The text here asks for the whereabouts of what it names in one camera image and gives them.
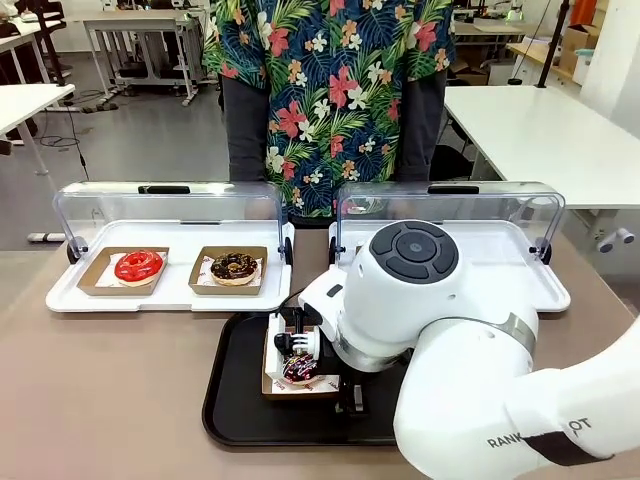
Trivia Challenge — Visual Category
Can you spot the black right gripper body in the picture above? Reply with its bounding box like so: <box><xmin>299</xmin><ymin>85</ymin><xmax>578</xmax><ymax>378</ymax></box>
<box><xmin>313</xmin><ymin>335</ymin><xmax>352</xmax><ymax>387</ymax></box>

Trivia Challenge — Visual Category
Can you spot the chocolate sprinkle donut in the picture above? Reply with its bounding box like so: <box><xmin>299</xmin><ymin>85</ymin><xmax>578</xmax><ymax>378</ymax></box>
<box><xmin>281</xmin><ymin>352</ymin><xmax>321</xmax><ymax>389</ymax></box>

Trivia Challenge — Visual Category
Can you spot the brown cardboard donut box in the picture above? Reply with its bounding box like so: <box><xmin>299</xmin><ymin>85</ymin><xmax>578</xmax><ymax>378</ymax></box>
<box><xmin>76</xmin><ymin>246</ymin><xmax>170</xmax><ymax>297</ymax></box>
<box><xmin>187</xmin><ymin>244</ymin><xmax>269</xmax><ymax>297</ymax></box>
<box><xmin>260</xmin><ymin>324</ymin><xmax>346</xmax><ymax>405</ymax></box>

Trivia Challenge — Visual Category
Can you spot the person's right forearm dark sleeve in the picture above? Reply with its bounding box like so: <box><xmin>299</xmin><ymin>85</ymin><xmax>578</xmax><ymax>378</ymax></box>
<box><xmin>221</xmin><ymin>74</ymin><xmax>272</xmax><ymax>184</ymax></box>

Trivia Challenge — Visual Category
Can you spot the person's left forearm dark sleeve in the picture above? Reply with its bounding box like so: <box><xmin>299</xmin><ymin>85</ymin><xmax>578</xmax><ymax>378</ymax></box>
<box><xmin>393</xmin><ymin>68</ymin><xmax>449</xmax><ymax>184</ymax></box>

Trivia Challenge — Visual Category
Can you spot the black serving tray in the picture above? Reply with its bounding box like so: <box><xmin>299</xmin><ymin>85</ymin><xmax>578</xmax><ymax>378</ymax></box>
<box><xmin>201</xmin><ymin>310</ymin><xmax>416</xmax><ymax>448</ymax></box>

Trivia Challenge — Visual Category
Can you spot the chocolate nut donut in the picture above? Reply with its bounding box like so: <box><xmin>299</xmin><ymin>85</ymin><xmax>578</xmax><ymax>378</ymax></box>
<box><xmin>209</xmin><ymin>252</ymin><xmax>261</xmax><ymax>287</ymax></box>

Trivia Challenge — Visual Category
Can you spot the white donut display tray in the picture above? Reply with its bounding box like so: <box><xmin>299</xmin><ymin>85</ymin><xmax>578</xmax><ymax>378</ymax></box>
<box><xmin>44</xmin><ymin>218</ymin><xmax>293</xmax><ymax>314</ymax></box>
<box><xmin>327</xmin><ymin>219</ymin><xmax>572</xmax><ymax>314</ymax></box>

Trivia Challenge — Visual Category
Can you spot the red glazed donut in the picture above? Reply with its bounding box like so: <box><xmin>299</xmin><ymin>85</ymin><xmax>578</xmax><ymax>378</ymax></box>
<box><xmin>114</xmin><ymin>249</ymin><xmax>165</xmax><ymax>288</ymax></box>

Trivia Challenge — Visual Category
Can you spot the clear plastic display lid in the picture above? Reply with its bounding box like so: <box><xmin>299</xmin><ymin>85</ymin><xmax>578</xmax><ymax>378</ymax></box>
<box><xmin>333</xmin><ymin>180</ymin><xmax>567</xmax><ymax>265</ymax></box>
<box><xmin>52</xmin><ymin>180</ymin><xmax>294</xmax><ymax>265</ymax></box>

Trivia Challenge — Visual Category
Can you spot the floral hawaiian shirt torso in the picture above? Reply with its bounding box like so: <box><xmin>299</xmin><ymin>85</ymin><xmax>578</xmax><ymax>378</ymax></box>
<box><xmin>202</xmin><ymin>0</ymin><xmax>457</xmax><ymax>227</ymax></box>

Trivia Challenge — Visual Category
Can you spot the white table foot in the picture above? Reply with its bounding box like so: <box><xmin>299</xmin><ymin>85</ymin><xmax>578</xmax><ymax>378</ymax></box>
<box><xmin>597</xmin><ymin>227</ymin><xmax>636</xmax><ymax>254</ymax></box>

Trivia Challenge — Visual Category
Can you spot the large white table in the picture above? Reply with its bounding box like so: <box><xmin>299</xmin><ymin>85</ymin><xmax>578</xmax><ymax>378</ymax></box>
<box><xmin>443</xmin><ymin>85</ymin><xmax>640</xmax><ymax>211</ymax></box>

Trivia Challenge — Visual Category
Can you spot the black stand pole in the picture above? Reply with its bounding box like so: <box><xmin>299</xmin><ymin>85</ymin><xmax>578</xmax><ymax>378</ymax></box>
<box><xmin>537</xmin><ymin>0</ymin><xmax>572</xmax><ymax>89</ymax></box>

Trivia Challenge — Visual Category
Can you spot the small white table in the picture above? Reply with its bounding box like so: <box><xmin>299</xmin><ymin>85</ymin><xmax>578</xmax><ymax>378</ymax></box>
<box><xmin>0</xmin><ymin>83</ymin><xmax>76</xmax><ymax>177</ymax></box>

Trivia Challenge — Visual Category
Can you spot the open cardboard box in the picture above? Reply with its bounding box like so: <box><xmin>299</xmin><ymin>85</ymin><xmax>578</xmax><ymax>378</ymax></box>
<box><xmin>558</xmin><ymin>23</ymin><xmax>602</xmax><ymax>72</ymax></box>

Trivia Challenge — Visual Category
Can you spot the black office chair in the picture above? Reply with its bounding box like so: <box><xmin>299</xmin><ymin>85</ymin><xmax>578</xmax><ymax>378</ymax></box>
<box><xmin>29</xmin><ymin>0</ymin><xmax>69</xmax><ymax>87</ymax></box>

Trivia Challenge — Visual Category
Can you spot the black camera cable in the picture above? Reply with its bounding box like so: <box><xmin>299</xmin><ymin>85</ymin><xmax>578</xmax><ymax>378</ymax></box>
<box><xmin>279</xmin><ymin>291</ymin><xmax>307</xmax><ymax>321</ymax></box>

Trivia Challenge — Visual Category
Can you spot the black floor cable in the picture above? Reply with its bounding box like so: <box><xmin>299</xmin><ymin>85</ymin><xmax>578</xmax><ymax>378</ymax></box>
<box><xmin>39</xmin><ymin>89</ymin><xmax>119</xmax><ymax>169</ymax></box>

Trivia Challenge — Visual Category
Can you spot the white frame desk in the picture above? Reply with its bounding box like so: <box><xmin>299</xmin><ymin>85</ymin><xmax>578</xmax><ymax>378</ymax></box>
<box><xmin>82</xmin><ymin>17</ymin><xmax>202</xmax><ymax>108</ymax></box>

